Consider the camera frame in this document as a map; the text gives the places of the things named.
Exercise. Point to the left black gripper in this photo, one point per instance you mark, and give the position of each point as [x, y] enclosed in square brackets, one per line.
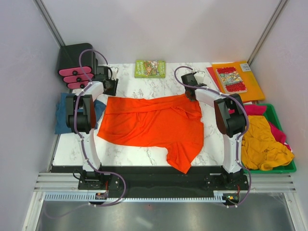
[113, 92]

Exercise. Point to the orange t shirt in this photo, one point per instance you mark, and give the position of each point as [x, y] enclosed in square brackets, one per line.
[173, 123]

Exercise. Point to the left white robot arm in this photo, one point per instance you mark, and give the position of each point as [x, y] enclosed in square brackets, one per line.
[81, 119]

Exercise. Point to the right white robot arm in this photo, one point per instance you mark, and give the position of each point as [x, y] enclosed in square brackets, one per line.
[231, 121]

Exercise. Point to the red folder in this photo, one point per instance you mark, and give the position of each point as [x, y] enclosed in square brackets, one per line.
[213, 75]

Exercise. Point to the green paperback book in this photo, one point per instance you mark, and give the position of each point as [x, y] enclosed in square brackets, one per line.
[150, 69]

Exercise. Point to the black pink drawer unit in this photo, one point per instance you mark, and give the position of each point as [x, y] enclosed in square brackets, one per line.
[76, 72]

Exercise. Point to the red comic book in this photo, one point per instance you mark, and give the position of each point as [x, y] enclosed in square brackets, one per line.
[231, 80]

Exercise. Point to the orange folder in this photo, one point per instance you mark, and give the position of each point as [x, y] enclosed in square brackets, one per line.
[254, 92]

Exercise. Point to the blue folded t shirt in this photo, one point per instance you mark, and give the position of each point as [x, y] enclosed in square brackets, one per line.
[61, 127]

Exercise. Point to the magenta t shirt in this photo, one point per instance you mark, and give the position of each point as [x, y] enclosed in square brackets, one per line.
[254, 109]

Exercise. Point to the green plastic bin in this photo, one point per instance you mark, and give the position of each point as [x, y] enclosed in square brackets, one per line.
[272, 116]

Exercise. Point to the yellow t shirt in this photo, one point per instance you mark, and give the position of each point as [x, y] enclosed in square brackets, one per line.
[260, 150]

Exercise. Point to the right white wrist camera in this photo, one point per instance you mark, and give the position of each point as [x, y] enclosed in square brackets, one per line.
[199, 76]

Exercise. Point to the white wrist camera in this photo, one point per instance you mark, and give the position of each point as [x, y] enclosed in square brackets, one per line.
[114, 72]
[199, 76]

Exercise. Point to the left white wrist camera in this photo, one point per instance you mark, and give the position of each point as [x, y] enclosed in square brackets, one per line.
[114, 72]

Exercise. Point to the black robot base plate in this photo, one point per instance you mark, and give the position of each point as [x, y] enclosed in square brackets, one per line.
[158, 182]

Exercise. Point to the white slotted cable duct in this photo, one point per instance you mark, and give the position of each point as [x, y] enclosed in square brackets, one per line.
[103, 197]

